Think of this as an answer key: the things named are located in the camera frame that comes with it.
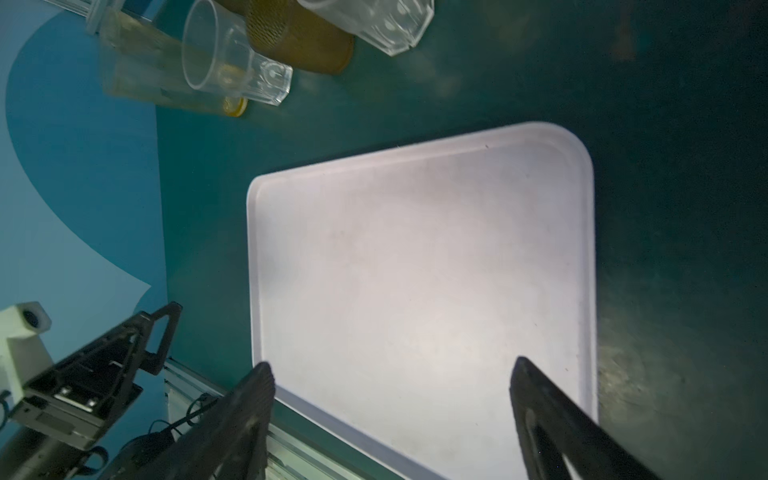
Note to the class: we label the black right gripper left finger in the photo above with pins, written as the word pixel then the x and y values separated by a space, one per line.
pixel 230 442

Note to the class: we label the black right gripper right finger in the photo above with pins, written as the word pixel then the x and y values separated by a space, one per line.
pixel 556 436

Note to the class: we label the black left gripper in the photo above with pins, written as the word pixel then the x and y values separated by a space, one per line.
pixel 78 400

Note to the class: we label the lilac plastic tray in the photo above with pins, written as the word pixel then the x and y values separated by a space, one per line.
pixel 392 293

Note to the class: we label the brown amber short cup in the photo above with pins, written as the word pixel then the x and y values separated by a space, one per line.
pixel 284 31

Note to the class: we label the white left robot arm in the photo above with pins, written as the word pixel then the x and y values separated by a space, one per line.
pixel 29 454

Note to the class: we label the tall yellow plastic cup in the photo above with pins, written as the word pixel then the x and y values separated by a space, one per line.
pixel 140 62

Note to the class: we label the clear faceted glass front left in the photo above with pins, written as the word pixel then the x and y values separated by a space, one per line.
pixel 218 59

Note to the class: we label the clear faceted glass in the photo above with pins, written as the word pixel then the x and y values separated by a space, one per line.
pixel 391 26
pixel 218 59

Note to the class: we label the clear faceted glass back middle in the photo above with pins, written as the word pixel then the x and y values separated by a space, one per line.
pixel 391 26

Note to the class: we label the aluminium front rail base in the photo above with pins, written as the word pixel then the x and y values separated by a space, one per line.
pixel 288 456

